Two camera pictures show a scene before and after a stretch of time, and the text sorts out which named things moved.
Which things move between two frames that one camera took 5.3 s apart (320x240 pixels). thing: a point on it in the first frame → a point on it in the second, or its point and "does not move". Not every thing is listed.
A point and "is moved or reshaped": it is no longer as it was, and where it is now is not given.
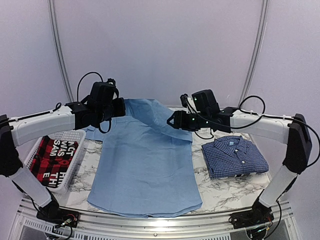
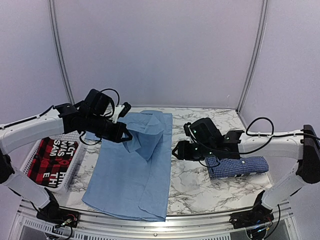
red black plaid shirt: (52, 160) does not move
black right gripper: (179, 122) → (184, 152)
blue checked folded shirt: (232, 155) does not move
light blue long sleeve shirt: (143, 165) is moved or reshaped
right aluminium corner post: (257, 53) does not move
